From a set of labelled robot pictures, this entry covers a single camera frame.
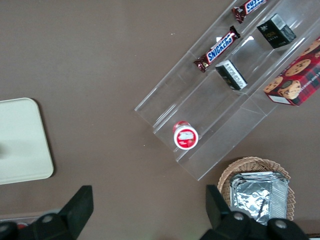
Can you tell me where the red gum bottle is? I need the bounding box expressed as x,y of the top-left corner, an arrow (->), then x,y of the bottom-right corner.
172,120 -> 200,151

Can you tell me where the beige plastic tray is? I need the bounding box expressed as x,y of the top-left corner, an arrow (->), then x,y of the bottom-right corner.
0,97 -> 55,186

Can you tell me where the red chocolate chip cookie box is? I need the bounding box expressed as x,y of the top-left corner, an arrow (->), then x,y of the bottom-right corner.
263,36 -> 320,107

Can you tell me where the small black box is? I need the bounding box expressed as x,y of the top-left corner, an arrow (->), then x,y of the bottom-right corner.
256,12 -> 298,50
214,59 -> 249,91

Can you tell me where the light wicker basket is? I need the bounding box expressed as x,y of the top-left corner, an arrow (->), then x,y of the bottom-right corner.
217,156 -> 296,222

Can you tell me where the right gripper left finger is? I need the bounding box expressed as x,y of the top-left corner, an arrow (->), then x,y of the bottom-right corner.
0,184 -> 95,240

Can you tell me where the Snickers bar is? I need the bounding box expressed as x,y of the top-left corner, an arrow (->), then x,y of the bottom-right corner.
231,0 -> 269,25
193,25 -> 242,74

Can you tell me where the stack of foil trays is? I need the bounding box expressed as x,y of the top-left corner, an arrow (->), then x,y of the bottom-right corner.
229,171 -> 290,226

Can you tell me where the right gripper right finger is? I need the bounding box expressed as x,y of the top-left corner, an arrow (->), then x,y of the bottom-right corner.
199,184 -> 311,240

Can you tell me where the clear acrylic stepped display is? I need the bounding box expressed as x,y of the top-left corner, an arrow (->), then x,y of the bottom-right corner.
134,0 -> 320,182

